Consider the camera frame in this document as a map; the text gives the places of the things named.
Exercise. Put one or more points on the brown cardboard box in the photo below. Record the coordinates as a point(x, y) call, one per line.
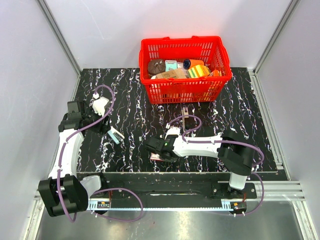
point(171, 74)

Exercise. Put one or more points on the teal small box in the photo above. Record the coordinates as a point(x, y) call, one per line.
point(170, 65)

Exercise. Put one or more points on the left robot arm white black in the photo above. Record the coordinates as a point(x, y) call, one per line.
point(62, 192)

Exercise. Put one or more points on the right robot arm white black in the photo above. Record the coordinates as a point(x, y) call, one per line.
point(237, 157)

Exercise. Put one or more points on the red white staple box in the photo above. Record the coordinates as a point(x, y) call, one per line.
point(155, 157)

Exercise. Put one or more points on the orange bottle blue cap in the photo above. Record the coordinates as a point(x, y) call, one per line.
point(189, 63)

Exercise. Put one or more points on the yellow green striped package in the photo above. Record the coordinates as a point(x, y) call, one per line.
point(198, 71)

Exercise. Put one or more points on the light blue stapler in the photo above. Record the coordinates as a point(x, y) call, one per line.
point(115, 135)

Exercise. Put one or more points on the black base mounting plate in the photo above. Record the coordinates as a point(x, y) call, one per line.
point(156, 184)

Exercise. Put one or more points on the red plastic basket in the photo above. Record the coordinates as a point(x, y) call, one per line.
point(209, 49)

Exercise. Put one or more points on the brown round item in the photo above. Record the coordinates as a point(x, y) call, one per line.
point(156, 66)

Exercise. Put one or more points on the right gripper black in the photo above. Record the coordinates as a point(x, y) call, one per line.
point(173, 159)

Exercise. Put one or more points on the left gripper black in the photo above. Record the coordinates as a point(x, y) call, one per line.
point(103, 128)

